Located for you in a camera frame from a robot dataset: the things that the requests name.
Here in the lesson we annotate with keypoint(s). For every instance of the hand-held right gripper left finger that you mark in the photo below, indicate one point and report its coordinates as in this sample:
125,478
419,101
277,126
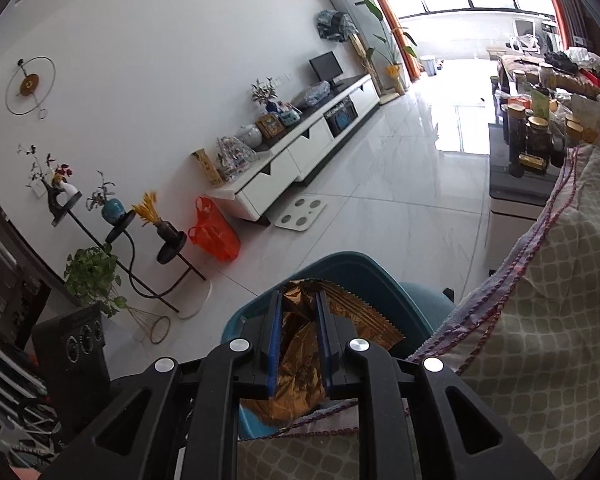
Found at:
272,350

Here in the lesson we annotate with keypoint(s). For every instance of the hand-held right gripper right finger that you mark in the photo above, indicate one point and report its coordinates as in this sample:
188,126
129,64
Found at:
324,345

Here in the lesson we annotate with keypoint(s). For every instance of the gold foil wrapper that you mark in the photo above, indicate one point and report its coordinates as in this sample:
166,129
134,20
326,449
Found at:
300,350

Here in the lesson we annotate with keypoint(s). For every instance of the teal plastic bin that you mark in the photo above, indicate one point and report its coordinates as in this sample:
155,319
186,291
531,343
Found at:
340,267

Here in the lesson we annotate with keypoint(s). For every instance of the red plastic bag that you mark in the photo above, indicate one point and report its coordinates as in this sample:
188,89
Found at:
215,232

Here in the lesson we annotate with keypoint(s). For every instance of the white bathroom scale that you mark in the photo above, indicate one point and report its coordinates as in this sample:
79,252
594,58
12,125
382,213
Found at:
300,215

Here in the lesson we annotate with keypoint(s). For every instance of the black curved plant stand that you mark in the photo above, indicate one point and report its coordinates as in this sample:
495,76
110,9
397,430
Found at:
125,255

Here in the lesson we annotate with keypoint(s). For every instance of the dark vase yellow flowers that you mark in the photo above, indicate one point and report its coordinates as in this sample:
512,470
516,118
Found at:
155,217

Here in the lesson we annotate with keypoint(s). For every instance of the white black TV cabinet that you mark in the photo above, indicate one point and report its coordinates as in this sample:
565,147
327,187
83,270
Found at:
290,160

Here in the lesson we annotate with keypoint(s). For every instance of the yellow printed box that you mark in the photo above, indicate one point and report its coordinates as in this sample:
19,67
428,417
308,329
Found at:
207,167

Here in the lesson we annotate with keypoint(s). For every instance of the leafy green potted plant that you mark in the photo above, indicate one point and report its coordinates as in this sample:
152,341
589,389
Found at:
92,275

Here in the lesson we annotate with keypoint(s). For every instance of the ship model in clear bag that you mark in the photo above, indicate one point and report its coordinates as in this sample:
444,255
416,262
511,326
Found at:
235,157

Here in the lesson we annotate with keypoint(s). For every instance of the black speaker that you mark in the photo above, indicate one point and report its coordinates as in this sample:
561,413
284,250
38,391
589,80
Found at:
72,355

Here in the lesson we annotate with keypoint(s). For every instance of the blue vase with twigs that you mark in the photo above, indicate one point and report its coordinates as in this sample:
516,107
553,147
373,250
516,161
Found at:
111,207

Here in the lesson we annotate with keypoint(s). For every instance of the blue white ceramic jar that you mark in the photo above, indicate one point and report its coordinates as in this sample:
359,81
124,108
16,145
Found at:
290,117

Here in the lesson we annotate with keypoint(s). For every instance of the grey green patterned tablecloth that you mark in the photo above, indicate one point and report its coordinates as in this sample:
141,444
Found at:
555,310

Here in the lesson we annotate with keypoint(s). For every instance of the glass coffee table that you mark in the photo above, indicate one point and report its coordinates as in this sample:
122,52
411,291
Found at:
510,185

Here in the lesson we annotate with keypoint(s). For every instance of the plastic-wrapped bundle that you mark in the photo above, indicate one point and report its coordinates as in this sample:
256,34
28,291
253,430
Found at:
312,95

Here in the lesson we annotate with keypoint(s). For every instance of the small plant blue vase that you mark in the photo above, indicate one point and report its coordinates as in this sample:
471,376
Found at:
265,92

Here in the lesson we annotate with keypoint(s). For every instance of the metal rack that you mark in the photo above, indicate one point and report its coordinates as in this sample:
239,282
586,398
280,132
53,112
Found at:
15,400

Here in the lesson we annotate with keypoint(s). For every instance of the white vase red flowers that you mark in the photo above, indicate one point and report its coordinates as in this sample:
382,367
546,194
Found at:
60,185

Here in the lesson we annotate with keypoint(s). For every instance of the dark glass cabinet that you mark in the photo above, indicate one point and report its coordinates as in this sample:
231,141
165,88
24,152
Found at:
5,285

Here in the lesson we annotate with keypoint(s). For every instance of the black monitor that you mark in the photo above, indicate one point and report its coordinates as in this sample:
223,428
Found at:
326,66

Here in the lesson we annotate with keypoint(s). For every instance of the white pedal bin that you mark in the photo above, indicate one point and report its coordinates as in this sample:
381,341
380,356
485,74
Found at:
430,67

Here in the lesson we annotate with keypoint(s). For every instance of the group of glass jars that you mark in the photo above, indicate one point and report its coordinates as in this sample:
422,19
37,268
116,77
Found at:
535,135

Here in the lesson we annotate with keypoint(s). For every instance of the tall leafy plant yellow pot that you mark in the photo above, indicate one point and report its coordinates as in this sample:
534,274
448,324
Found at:
390,50

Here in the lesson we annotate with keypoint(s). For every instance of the cloth-covered standing fan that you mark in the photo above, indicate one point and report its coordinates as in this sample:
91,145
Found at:
335,25

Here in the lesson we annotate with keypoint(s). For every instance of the green box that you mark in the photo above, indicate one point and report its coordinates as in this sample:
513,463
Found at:
540,104

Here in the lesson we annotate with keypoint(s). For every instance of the orange and grey curtain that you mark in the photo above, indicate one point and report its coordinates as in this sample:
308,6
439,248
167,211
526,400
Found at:
390,20
565,0

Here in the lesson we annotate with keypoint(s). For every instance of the wooden tea table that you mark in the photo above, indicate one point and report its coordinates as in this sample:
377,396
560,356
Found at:
520,67

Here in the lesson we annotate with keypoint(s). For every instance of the white standing air conditioner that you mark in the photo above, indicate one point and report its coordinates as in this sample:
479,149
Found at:
352,5

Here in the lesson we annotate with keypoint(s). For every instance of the black bag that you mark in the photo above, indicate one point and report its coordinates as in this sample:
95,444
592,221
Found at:
561,61

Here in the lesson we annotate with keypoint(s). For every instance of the washing machine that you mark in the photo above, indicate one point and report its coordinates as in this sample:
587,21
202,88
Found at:
551,36

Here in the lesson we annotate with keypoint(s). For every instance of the white clothes pile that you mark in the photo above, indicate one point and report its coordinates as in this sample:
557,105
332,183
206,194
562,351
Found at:
587,56

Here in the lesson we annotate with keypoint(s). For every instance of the wooden photo frame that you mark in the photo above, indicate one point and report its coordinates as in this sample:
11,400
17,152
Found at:
270,126

